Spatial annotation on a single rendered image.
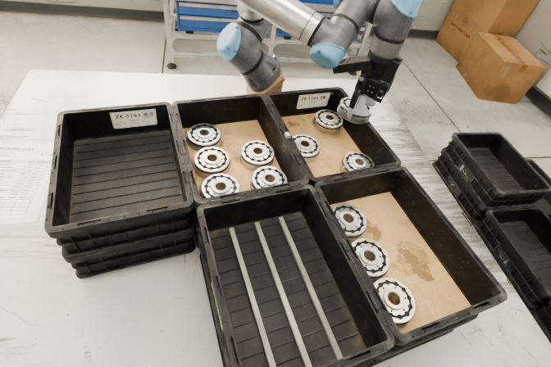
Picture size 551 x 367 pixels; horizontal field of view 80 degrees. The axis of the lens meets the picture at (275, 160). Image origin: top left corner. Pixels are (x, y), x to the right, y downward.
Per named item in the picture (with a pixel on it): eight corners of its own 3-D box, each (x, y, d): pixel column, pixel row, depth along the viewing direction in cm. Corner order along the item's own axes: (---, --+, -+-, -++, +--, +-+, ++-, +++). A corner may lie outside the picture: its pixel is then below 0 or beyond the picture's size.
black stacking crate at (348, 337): (197, 233, 84) (196, 206, 76) (302, 210, 94) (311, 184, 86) (239, 419, 60) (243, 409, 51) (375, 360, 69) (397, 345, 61)
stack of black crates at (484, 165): (413, 188, 200) (452, 132, 168) (455, 185, 207) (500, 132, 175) (447, 246, 174) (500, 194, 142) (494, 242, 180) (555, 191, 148)
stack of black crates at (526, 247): (448, 246, 174) (486, 209, 150) (495, 242, 180) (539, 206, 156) (494, 327, 147) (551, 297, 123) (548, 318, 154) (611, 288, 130)
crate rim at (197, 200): (171, 107, 102) (170, 101, 100) (262, 98, 112) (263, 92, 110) (195, 210, 77) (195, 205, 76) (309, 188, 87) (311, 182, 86)
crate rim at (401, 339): (310, 188, 87) (311, 182, 86) (401, 169, 97) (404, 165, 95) (394, 348, 63) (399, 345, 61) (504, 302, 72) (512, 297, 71)
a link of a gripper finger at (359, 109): (361, 129, 95) (374, 101, 89) (342, 121, 96) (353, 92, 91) (363, 126, 97) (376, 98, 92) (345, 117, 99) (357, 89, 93)
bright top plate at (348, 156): (337, 156, 105) (337, 154, 104) (362, 150, 109) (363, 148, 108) (353, 178, 99) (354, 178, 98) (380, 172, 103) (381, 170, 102)
